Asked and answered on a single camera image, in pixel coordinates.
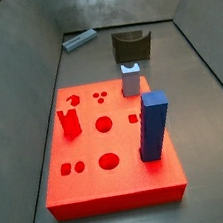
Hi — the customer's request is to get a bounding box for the light blue double-square object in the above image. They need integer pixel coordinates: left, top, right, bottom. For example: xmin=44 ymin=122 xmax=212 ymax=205
xmin=62 ymin=29 xmax=97 ymax=52

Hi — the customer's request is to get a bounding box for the red peg board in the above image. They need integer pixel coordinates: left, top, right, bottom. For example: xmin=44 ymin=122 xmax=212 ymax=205
xmin=46 ymin=79 xmax=187 ymax=221

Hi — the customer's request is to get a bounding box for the grey-blue notched block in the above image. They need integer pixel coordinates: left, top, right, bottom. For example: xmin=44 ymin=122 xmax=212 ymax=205
xmin=121 ymin=63 xmax=140 ymax=97

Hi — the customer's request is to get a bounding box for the dark blue tall block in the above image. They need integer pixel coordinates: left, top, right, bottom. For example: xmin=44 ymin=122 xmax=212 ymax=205
xmin=140 ymin=90 xmax=169 ymax=162

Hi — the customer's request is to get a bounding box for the red notched peg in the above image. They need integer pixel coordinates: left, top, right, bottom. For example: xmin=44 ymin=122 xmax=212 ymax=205
xmin=57 ymin=109 xmax=82 ymax=140

